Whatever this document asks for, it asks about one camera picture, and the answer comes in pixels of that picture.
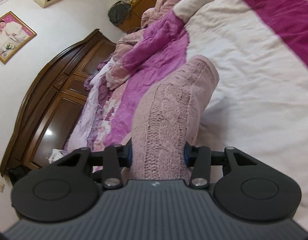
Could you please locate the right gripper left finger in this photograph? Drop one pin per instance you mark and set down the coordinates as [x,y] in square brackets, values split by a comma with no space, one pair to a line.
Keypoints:
[103,167]

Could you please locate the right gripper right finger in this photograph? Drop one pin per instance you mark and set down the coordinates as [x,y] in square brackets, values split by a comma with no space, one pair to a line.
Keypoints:
[201,158]

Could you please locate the pink knit cardigan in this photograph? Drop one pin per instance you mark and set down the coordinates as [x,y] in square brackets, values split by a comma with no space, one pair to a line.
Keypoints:
[167,117]

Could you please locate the lilac floral pillow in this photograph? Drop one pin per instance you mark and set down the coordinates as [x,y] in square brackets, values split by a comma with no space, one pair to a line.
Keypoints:
[85,131]

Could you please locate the floral bed sheet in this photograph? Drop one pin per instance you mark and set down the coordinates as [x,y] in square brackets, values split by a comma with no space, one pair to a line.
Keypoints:
[104,127]

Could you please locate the white plastic bag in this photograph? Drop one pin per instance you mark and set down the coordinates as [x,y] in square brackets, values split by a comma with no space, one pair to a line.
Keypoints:
[56,155]

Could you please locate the wooden headboard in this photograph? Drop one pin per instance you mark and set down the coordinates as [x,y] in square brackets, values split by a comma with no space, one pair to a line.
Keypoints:
[53,103]

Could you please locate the magenta white patchwork blanket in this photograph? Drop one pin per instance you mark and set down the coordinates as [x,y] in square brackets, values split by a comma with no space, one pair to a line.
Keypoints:
[260,105]

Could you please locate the wooden side cabinet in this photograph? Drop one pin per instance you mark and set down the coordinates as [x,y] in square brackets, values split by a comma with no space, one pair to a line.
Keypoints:
[133,20]

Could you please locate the dark green bag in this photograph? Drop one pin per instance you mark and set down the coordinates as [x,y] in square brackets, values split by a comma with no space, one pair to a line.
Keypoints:
[118,12]

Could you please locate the framed wedding photo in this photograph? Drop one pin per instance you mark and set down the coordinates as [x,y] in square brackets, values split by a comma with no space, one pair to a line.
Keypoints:
[14,34]

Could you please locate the pink crumpled duvet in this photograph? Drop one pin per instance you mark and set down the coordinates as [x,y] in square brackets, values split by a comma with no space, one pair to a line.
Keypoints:
[154,51]

